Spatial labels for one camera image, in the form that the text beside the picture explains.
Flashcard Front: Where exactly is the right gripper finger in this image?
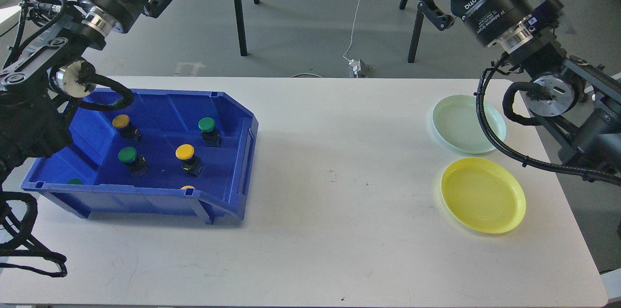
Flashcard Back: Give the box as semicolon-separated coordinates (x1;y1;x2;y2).
418;0;454;31

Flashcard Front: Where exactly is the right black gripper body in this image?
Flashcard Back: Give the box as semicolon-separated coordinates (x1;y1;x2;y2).
450;0;534;47

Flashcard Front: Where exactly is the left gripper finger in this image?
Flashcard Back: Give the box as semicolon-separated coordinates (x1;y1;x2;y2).
144;0;175;19

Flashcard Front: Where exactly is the yellow push button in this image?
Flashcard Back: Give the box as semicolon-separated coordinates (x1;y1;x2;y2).
112;114;142;143
175;144;204;176

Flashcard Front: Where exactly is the green push button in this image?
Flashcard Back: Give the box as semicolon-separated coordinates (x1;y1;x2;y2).
198;116;222;147
117;146;149;178

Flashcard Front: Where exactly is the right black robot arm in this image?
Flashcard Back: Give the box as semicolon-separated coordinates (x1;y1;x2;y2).
400;0;621;186

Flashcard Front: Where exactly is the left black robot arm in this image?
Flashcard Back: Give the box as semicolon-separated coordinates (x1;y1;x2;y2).
0;0;172;181

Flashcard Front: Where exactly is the light green plate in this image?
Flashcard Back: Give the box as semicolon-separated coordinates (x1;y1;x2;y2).
432;95;495;155

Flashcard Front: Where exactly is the yellow plate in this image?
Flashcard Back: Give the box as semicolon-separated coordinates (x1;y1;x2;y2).
441;158;526;234

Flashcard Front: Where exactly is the green button at bin corner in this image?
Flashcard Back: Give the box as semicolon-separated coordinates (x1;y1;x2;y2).
66;178;83;186

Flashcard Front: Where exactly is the white power adapter on floor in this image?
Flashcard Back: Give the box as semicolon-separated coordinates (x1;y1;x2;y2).
348;60;370;78

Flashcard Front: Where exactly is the blue plastic bin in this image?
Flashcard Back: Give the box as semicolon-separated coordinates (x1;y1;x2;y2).
21;89;258;225

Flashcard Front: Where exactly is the white cable on floor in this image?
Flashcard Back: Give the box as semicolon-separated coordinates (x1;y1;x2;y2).
291;0;369;78

